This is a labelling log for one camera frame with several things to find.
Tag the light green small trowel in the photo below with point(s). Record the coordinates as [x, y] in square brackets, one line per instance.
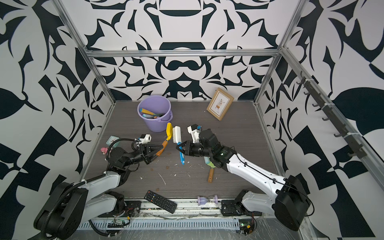
[211, 172]

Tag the black remote control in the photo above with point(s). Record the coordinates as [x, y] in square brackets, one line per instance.
[161, 202]

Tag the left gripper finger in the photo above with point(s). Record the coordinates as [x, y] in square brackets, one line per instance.
[151, 158]
[154, 148]

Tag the wooden picture frame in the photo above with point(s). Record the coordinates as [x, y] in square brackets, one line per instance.
[220, 103]

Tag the white blue cleaning brush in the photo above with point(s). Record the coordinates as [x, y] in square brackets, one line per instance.
[177, 139]

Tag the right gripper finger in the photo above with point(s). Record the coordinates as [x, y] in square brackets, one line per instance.
[184, 152]
[182, 145]

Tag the wall hook rail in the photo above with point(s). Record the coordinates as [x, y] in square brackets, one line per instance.
[334, 115]

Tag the light blue pointed trowel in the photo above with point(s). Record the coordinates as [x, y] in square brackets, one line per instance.
[207, 160]

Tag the small teal alarm clock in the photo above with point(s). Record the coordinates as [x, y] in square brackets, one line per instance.
[111, 140]

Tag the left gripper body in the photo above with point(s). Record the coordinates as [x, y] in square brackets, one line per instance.
[138, 158]

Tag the purple plastic bucket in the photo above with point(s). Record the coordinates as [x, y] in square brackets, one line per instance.
[156, 111]

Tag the purple sand timer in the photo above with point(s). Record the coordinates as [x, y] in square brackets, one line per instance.
[204, 200]

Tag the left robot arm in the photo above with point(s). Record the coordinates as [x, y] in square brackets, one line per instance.
[71, 205]

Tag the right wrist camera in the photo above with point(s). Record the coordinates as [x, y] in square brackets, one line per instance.
[195, 130]

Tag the light blue scoop trowel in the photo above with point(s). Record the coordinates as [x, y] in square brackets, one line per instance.
[152, 117]

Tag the yellow scoop trowel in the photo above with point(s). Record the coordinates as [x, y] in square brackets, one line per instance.
[169, 132]

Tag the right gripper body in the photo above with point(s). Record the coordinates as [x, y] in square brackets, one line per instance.
[197, 149]

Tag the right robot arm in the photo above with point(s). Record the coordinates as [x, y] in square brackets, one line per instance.
[286, 198]

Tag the green trowel yellow handle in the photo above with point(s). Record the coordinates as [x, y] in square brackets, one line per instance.
[146, 112]

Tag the pink toy figure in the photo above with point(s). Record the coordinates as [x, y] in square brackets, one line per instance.
[104, 150]

